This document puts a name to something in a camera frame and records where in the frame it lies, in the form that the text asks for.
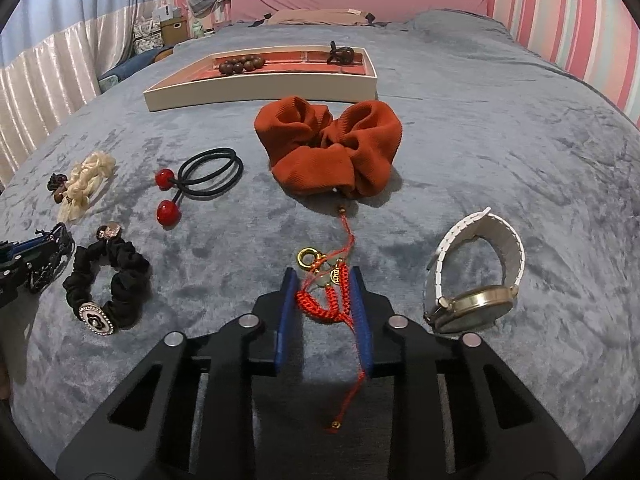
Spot cream scrunchie brown charm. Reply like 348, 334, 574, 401
47, 152, 117, 226

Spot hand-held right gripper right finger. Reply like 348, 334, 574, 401
348, 265, 586, 480

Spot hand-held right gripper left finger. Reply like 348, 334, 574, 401
55, 267, 301, 480

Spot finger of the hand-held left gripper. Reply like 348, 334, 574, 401
22, 242, 77, 295
0, 222, 69, 262

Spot patterned storage bag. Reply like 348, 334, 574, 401
132, 15, 164, 57

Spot beige folded cloth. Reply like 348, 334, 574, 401
264, 8, 372, 26

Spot red cord bracelet gold charm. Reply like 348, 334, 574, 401
295, 204, 368, 433

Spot brown wooden bead bracelet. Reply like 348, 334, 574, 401
218, 53, 267, 76

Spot brown storage box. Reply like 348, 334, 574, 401
160, 17, 188, 46

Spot black hair clip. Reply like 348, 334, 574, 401
326, 41, 357, 66

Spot black scrunchie flower charm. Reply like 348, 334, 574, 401
62, 240, 152, 335

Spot white strap wrist watch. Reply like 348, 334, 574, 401
423, 207, 527, 335

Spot orange scrunchie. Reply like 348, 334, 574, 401
253, 96, 403, 200

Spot blue and white curtain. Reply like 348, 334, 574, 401
0, 0, 173, 173

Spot white tray red brick liner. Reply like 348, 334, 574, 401
143, 46, 378, 113

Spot blue cushion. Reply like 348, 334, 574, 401
97, 52, 173, 94

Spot black hair tie red balls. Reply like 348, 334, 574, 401
154, 147, 245, 226

